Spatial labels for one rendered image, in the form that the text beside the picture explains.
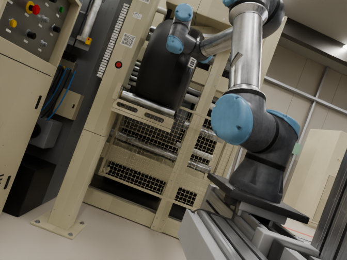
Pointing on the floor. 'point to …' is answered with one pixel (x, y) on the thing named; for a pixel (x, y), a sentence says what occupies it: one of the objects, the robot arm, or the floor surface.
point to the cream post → (100, 117)
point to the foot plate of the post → (71, 233)
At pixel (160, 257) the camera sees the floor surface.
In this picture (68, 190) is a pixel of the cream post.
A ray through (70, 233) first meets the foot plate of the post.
